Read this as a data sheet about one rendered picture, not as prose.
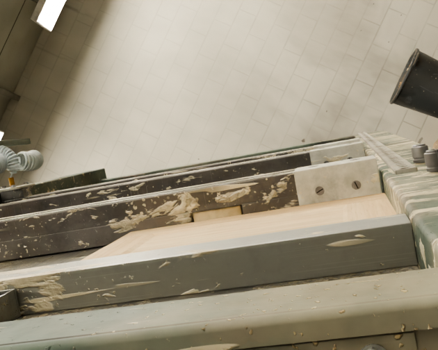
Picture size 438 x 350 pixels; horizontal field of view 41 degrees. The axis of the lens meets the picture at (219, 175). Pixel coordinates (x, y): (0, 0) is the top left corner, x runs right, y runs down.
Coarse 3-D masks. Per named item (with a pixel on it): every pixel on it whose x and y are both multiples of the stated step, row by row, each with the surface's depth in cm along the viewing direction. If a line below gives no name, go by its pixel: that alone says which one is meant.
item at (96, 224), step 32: (352, 160) 90; (160, 192) 99; (192, 192) 94; (224, 192) 93; (256, 192) 92; (288, 192) 91; (320, 192) 90; (352, 192) 89; (0, 224) 102; (32, 224) 100; (64, 224) 99; (96, 224) 98; (128, 224) 97; (160, 224) 96; (0, 256) 102; (32, 256) 101
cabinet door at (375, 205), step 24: (240, 216) 91; (264, 216) 87; (288, 216) 85; (312, 216) 81; (336, 216) 77; (360, 216) 72; (120, 240) 89; (144, 240) 86; (168, 240) 83; (192, 240) 79; (216, 240) 76
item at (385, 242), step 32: (352, 224) 57; (384, 224) 54; (128, 256) 62; (160, 256) 59; (192, 256) 57; (224, 256) 57; (256, 256) 56; (288, 256) 55; (320, 256) 55; (352, 256) 54; (384, 256) 54; (416, 256) 53; (0, 288) 62; (32, 288) 61; (64, 288) 60; (96, 288) 60; (128, 288) 59; (160, 288) 58; (192, 288) 58; (224, 288) 57
